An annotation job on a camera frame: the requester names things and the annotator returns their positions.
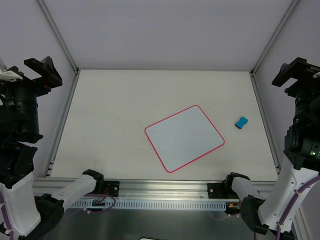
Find left aluminium frame post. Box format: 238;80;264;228
35;0;79;74

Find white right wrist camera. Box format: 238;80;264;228
313;72;320;79

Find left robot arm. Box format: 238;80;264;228
0;56;104;240

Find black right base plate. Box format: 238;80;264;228
206;182;239;199

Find white slotted cable duct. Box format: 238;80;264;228
71;198;227;212

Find pink framed whiteboard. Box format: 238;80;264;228
144;105;225;174

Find blue whiteboard eraser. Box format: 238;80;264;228
234;116;248;129

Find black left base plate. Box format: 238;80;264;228
103;180;120;198

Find aluminium mounting rail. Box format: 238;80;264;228
32;177;288;202

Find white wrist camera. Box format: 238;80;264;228
313;72;320;79
0;58;23;82

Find right aluminium frame post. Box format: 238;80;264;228
250;0;301;75

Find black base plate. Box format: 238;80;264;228
103;180;120;198
206;182;239;199

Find aluminium frame post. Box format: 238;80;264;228
35;0;79;74
250;0;301;75

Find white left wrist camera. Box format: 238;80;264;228
0;58;23;82

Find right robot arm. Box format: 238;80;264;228
222;57;320;240

